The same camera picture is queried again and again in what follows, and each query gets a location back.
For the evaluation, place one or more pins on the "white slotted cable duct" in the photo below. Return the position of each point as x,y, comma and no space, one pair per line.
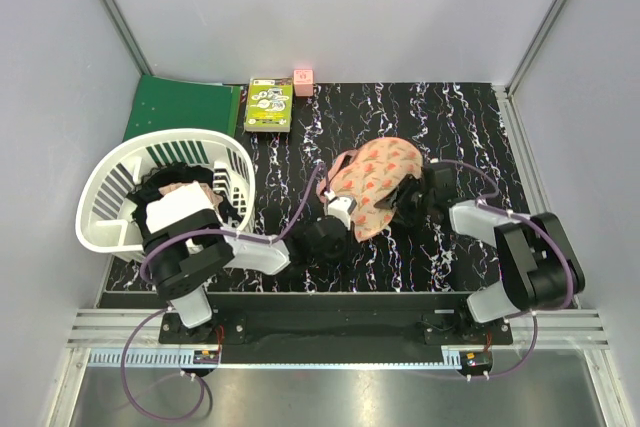
148,358

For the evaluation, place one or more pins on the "black lace bra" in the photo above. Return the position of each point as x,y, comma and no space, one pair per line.
148,190

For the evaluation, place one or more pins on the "black patterned table mat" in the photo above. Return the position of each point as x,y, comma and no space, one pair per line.
460,121

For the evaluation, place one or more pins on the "small pink box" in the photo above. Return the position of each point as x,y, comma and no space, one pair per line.
303,82

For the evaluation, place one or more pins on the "pink mesh bra laundry bag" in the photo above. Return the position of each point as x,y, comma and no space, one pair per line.
367,175

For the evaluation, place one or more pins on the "green cutting mat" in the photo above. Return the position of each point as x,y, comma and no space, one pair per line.
162,104

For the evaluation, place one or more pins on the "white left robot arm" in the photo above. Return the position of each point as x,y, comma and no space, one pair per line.
181,257

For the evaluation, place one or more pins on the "green card box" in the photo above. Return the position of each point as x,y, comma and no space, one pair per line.
269,105

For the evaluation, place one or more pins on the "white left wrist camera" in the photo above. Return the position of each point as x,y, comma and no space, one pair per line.
339,207

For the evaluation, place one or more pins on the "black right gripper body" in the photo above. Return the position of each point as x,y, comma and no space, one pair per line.
414,202

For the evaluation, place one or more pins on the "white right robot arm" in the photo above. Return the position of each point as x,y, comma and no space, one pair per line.
538,266

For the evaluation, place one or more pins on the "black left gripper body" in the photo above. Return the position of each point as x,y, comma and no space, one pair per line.
337,253

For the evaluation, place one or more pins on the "white plastic laundry basket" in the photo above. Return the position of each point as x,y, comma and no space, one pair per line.
104,222

